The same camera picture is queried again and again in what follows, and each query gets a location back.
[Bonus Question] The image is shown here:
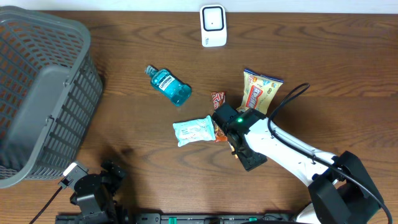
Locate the orange red snack bar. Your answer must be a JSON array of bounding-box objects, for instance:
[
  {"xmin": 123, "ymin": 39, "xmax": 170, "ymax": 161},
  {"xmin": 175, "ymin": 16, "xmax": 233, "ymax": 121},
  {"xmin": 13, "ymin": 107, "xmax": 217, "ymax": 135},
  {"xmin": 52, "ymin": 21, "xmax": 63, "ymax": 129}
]
[{"xmin": 211, "ymin": 91, "xmax": 228, "ymax": 142}]

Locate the yellow snack bag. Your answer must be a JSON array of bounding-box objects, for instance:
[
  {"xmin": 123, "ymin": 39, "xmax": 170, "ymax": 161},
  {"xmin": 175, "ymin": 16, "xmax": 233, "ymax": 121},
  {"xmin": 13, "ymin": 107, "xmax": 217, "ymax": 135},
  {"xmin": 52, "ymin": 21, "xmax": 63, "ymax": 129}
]
[{"xmin": 237, "ymin": 68, "xmax": 284, "ymax": 114}]

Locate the teal wet wipes pack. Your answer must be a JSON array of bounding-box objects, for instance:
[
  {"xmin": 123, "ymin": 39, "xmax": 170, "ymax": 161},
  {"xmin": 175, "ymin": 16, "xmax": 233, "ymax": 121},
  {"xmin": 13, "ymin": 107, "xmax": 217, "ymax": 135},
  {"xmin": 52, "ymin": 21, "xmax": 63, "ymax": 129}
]
[{"xmin": 173, "ymin": 115, "xmax": 216, "ymax": 147}]

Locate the teal mouthwash bottle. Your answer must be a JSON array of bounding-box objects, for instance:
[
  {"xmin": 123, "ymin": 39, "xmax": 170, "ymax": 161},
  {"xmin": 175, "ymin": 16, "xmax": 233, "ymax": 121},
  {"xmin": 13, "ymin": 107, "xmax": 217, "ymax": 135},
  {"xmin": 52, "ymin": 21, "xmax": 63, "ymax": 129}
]
[{"xmin": 145, "ymin": 65, "xmax": 192, "ymax": 106}]

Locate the small orange juice carton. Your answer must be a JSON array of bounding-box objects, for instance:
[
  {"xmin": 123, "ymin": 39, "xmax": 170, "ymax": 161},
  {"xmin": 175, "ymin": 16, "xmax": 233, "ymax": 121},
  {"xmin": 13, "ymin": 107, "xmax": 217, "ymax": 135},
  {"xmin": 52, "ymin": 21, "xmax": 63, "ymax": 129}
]
[{"xmin": 229, "ymin": 144, "xmax": 239, "ymax": 159}]

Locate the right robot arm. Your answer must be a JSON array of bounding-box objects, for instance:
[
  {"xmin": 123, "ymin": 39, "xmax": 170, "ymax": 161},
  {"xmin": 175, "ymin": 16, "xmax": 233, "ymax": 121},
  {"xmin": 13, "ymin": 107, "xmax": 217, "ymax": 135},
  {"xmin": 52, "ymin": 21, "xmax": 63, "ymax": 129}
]
[{"xmin": 212, "ymin": 103, "xmax": 384, "ymax": 223}]

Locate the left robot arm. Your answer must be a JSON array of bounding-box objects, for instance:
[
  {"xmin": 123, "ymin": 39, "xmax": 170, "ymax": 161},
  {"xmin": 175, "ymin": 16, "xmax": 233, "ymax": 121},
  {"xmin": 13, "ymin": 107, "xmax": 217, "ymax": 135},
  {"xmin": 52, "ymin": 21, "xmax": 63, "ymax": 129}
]
[{"xmin": 64, "ymin": 161, "xmax": 129, "ymax": 223}]

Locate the white barcode scanner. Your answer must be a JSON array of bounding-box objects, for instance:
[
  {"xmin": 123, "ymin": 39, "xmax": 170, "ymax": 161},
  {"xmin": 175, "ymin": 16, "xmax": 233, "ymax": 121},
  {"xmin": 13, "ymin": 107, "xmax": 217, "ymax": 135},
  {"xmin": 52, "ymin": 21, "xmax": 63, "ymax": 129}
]
[{"xmin": 200, "ymin": 4, "xmax": 228, "ymax": 47}]

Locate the grey plastic shopping basket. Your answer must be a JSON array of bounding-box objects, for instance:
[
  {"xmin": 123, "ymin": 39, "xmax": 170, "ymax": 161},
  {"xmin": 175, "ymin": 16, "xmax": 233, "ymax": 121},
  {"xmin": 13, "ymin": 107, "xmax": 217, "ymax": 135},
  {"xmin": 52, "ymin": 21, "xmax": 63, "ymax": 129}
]
[{"xmin": 1, "ymin": 6, "xmax": 103, "ymax": 188}]

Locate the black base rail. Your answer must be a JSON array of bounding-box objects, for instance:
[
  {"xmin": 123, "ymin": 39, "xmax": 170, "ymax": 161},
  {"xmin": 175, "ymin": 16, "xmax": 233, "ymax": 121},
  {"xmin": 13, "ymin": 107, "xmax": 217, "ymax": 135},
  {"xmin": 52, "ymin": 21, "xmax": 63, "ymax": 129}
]
[{"xmin": 55, "ymin": 211, "xmax": 293, "ymax": 224}]

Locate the left camera cable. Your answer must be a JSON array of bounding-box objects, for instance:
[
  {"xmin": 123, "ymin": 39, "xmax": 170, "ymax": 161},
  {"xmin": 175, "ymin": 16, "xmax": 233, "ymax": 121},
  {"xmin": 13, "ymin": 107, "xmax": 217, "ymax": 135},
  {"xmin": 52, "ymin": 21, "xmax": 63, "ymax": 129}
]
[{"xmin": 29, "ymin": 185, "xmax": 63, "ymax": 224}]

